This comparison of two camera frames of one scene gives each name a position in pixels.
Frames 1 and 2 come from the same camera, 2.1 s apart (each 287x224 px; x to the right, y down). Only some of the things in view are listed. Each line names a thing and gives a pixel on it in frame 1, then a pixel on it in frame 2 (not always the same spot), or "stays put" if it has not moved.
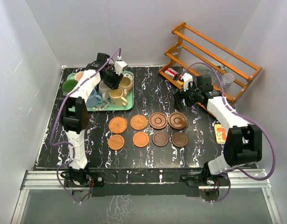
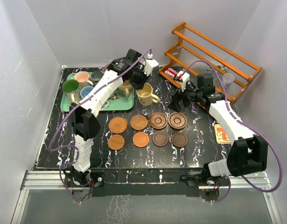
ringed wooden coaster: (177, 120) stays put
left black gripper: (114, 85) to (139, 86)
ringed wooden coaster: (158, 120) stays put
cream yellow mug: (118, 98) to (145, 96)
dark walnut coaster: (160, 139) stays put
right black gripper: (178, 98) stays put
